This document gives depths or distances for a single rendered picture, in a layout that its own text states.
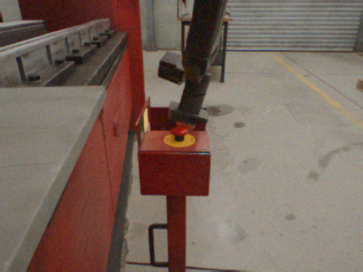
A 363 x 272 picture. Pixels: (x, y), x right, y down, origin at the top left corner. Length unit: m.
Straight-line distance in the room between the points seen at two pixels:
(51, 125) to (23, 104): 0.05
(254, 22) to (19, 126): 7.35
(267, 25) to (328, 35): 1.47
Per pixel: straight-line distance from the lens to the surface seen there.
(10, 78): 0.68
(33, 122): 0.18
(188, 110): 0.68
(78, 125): 0.16
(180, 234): 0.83
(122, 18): 2.30
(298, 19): 7.68
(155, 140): 0.64
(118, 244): 1.42
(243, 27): 7.43
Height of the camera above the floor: 1.06
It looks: 25 degrees down
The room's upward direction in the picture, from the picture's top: straight up
